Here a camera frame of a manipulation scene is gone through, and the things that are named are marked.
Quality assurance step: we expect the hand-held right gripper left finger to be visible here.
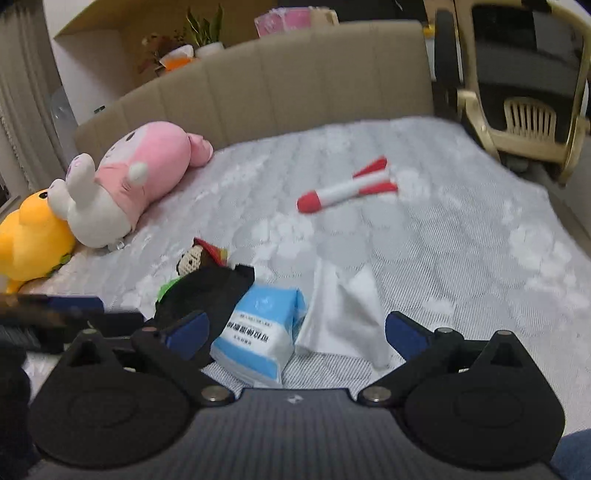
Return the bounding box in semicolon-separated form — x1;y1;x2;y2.
69;310;234;407

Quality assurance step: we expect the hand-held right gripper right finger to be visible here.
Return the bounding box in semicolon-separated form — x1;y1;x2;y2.
358;310;532;407

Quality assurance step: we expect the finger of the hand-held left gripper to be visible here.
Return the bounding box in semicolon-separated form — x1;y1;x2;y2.
14;294;145;340

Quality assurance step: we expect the blue and black fabric container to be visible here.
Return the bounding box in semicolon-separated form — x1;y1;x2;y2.
154;264;256;370

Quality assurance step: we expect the white wipe cloth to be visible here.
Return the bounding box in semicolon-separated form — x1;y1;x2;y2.
294;258;393;370

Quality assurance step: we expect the crochet doll with red hat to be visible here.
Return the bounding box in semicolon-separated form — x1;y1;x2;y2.
159;237;229;301

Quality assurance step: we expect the blue and white wipes packet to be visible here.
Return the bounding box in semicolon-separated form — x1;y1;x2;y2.
210;284;308;388

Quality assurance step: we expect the yellow duck plush toy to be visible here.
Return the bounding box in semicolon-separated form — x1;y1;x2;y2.
0;188;77;294

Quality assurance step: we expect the red and white rocket toy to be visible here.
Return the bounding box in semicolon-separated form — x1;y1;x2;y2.
297;157;399;214

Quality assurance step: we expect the pink and white plush toy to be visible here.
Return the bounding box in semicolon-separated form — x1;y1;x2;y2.
48;121;214;250

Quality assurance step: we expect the person's leg in jeans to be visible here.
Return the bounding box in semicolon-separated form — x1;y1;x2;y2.
549;429;591;480

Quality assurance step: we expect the beige curtain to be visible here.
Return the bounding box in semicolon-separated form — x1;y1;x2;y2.
0;0;65;195

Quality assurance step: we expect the beige plastic chair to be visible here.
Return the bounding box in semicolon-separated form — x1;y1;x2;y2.
503;96;559;139
455;0;591;185

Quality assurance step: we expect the dried flower bouquet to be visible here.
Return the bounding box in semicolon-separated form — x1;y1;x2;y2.
139;32;195;77

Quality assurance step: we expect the beige padded headboard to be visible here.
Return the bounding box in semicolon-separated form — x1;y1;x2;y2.
74;19;437;151

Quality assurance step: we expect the green potted plant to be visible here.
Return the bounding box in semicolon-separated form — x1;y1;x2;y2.
185;4;227;58

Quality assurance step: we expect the pink box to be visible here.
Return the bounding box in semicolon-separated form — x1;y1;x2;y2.
254;7;340;38

